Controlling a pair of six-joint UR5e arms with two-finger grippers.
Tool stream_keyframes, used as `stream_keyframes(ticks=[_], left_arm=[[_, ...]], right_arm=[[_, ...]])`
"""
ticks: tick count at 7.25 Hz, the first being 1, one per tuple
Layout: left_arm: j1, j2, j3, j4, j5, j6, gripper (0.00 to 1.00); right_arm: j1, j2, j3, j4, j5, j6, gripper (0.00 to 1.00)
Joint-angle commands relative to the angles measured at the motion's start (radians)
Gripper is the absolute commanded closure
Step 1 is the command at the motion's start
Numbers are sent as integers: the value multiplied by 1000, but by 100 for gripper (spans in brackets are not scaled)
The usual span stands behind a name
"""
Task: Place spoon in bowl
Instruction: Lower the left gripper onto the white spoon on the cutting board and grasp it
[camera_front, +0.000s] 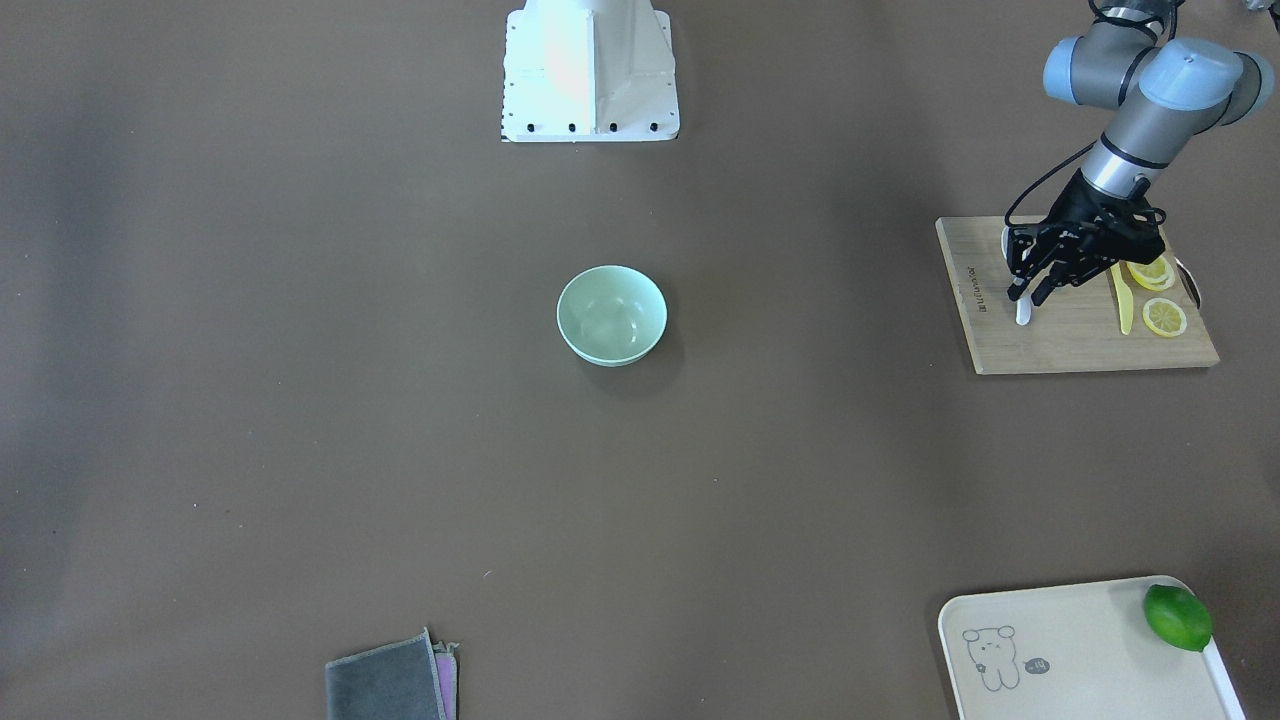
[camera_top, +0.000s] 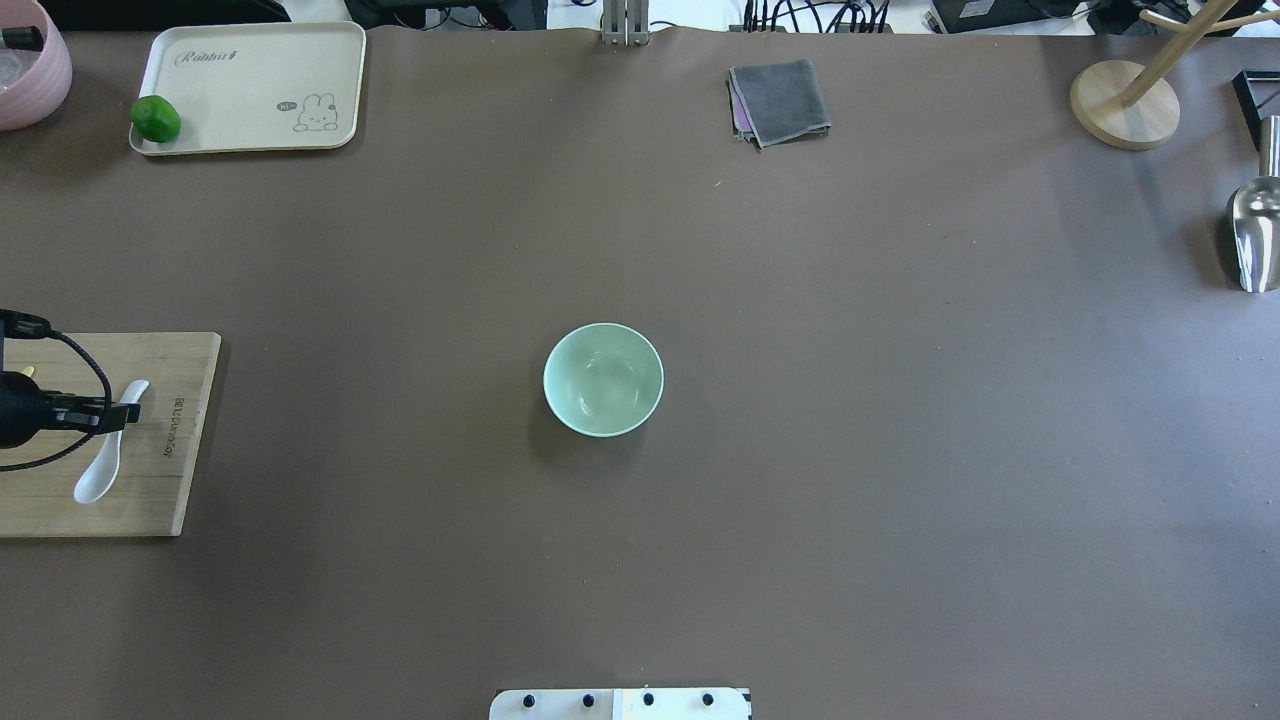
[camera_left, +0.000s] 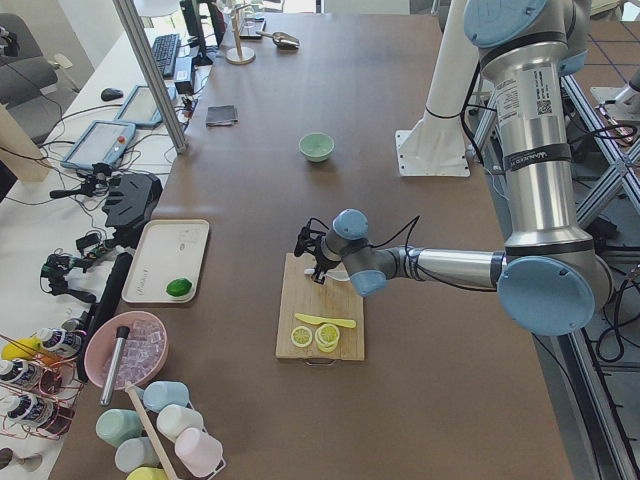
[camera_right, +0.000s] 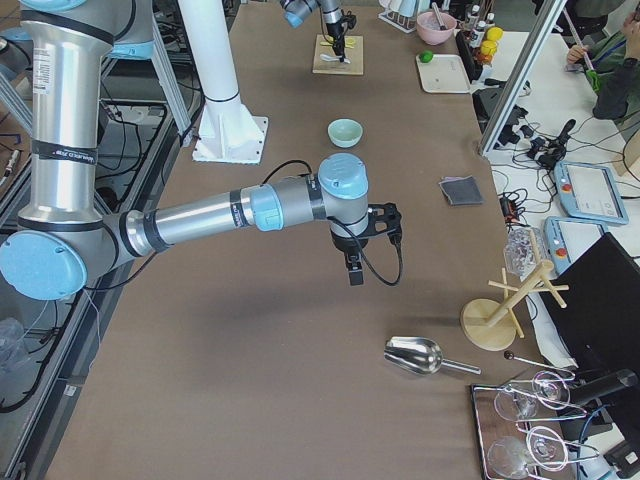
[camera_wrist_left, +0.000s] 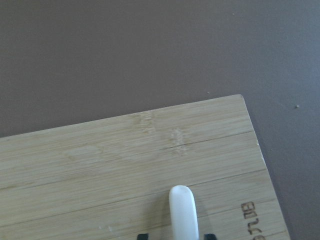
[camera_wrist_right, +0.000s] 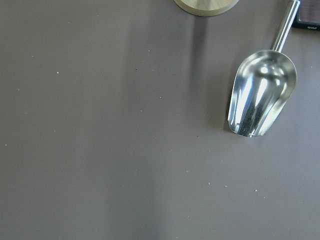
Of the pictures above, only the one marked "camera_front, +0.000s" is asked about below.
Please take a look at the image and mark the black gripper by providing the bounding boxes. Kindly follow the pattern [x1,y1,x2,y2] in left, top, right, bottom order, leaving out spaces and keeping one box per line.
[1005,170,1165,307]

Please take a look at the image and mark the white ceramic spoon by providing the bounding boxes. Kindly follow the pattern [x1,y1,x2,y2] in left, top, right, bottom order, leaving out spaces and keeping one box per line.
[1001,227,1034,325]

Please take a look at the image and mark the light green ceramic bowl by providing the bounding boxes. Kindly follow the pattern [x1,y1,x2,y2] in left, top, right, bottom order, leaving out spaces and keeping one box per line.
[556,265,669,368]

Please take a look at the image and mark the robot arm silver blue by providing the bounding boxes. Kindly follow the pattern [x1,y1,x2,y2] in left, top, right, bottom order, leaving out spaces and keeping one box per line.
[1004,1,1277,306]

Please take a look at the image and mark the yellow plastic knife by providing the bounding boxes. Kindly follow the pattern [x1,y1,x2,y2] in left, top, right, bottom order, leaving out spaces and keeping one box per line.
[1108,263,1134,336]

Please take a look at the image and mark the bamboo cutting board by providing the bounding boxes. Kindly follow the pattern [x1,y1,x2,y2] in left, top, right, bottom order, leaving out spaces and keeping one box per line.
[934,217,1220,375]

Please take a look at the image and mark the stacked lemon slices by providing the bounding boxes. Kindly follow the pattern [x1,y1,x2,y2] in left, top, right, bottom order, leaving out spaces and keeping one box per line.
[1125,255,1176,292]

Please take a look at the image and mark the lemon slice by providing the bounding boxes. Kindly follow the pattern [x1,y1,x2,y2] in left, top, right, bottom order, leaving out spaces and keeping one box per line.
[1142,297,1189,338]

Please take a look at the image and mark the green lime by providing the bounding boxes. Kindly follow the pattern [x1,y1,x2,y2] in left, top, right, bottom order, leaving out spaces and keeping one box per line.
[1143,584,1213,653]

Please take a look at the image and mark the cream plastic tray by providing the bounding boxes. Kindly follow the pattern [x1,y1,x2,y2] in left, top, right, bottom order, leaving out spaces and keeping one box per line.
[937,575,1244,719]

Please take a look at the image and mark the grey folded cloth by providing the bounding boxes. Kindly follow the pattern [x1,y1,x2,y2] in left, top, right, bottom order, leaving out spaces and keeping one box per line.
[325,628,460,719]

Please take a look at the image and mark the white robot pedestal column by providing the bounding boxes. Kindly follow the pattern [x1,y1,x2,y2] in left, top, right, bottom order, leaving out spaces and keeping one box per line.
[500,1,681,143]

